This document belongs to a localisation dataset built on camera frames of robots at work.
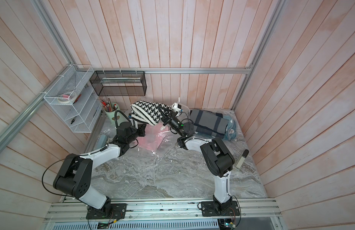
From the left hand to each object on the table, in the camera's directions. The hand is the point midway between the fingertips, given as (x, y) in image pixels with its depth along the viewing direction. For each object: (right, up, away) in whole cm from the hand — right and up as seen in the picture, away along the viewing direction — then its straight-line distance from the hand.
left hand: (146, 125), depth 91 cm
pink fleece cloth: (+4, -9, +4) cm, 10 cm away
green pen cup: (-28, +7, +11) cm, 30 cm away
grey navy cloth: (+45, +2, +17) cm, 48 cm away
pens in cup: (-29, +16, +7) cm, 34 cm away
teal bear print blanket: (+60, -3, +12) cm, 62 cm away
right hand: (+9, +9, -19) cm, 23 cm away
